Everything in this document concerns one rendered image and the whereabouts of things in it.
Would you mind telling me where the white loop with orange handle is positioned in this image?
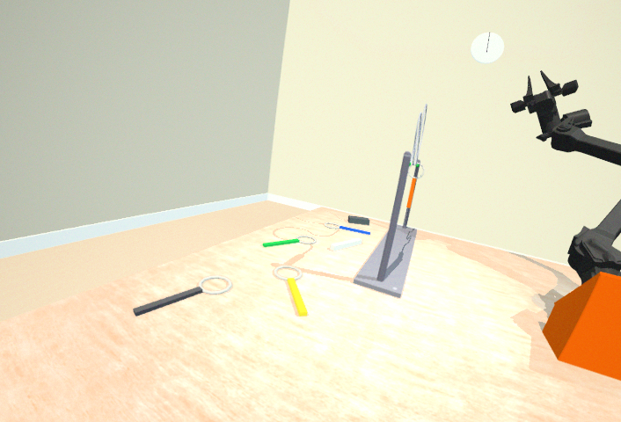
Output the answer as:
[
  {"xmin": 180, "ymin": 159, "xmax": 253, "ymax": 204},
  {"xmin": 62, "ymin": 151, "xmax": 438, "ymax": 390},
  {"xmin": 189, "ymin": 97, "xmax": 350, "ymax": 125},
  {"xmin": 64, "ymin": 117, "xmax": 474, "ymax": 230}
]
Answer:
[{"xmin": 406, "ymin": 163, "xmax": 425, "ymax": 207}]

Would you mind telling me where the green-handled loop tool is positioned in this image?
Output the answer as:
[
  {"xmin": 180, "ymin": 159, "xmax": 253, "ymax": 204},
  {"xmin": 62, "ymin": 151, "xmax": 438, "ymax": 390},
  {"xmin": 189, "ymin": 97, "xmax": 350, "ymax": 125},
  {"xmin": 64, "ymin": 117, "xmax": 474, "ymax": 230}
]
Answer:
[{"xmin": 263, "ymin": 236, "xmax": 317, "ymax": 248}]

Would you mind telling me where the white rectangular bar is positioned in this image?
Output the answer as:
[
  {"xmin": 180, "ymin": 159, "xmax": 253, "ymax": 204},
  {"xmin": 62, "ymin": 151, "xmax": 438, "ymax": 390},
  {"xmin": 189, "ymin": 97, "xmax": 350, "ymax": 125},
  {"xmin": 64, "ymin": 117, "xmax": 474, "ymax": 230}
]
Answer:
[{"xmin": 330, "ymin": 238, "xmax": 362, "ymax": 251}]

